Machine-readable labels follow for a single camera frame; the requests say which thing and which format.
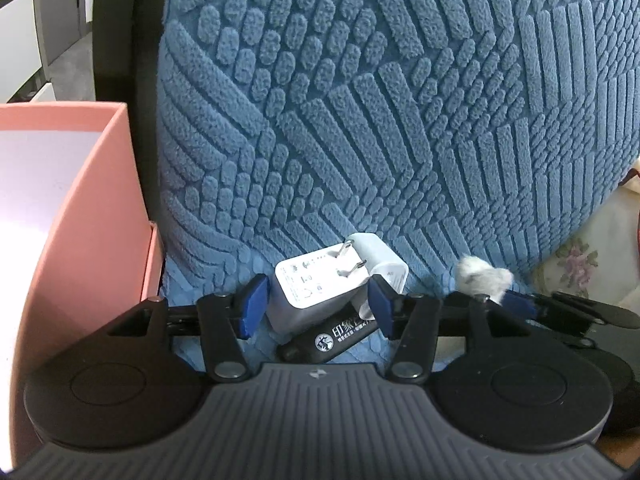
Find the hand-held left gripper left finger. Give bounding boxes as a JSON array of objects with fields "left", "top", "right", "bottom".
[{"left": 107, "top": 273, "right": 271, "bottom": 384}]

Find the pink cardboard box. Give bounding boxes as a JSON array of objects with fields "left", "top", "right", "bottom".
[{"left": 0, "top": 102, "right": 165, "bottom": 463}]

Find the grey fluffy ball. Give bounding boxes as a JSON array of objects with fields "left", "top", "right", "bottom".
[{"left": 454, "top": 255, "right": 514, "bottom": 305}]

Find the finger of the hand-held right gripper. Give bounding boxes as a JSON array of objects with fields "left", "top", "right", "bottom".
[
  {"left": 502, "top": 287, "right": 599, "bottom": 349},
  {"left": 547, "top": 291, "right": 640, "bottom": 331}
]

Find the small white charger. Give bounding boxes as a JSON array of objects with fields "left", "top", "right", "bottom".
[{"left": 344, "top": 232, "right": 410, "bottom": 297}]

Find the black stick with white print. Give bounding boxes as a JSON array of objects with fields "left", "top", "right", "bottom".
[{"left": 276, "top": 316, "right": 382, "bottom": 362}]

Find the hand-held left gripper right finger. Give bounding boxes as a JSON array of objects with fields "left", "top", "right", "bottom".
[{"left": 367, "top": 276, "right": 532, "bottom": 384}]

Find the floral cloth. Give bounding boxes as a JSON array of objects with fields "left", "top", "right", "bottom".
[{"left": 530, "top": 157, "right": 640, "bottom": 313}]

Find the grey cabinet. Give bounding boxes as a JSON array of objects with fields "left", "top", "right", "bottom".
[{"left": 32, "top": 0, "right": 97, "bottom": 67}]

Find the white cabinet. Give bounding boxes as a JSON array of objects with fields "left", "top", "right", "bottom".
[{"left": 0, "top": 0, "right": 57, "bottom": 106}]

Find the large white plug charger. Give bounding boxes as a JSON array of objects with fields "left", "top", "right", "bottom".
[{"left": 268, "top": 241, "right": 375, "bottom": 337}]

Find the blue textured cushion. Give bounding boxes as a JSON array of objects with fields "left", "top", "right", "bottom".
[{"left": 155, "top": 0, "right": 640, "bottom": 367}]

